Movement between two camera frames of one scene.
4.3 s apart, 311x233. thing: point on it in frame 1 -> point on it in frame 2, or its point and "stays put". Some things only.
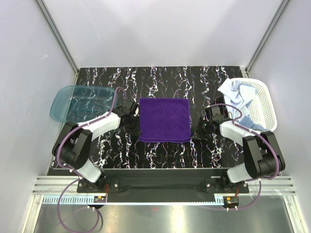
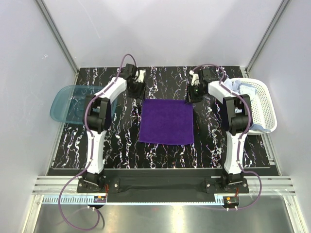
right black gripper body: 203,129 -> 195,92
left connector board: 98,199 stays put
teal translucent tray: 76,104 stays put
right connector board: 229,202 stays put
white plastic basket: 261,109 stays put
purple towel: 164,120 stays put
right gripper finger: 194,136 -> 188,100
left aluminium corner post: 58,38 stays put
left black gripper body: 133,126 -> 137,90
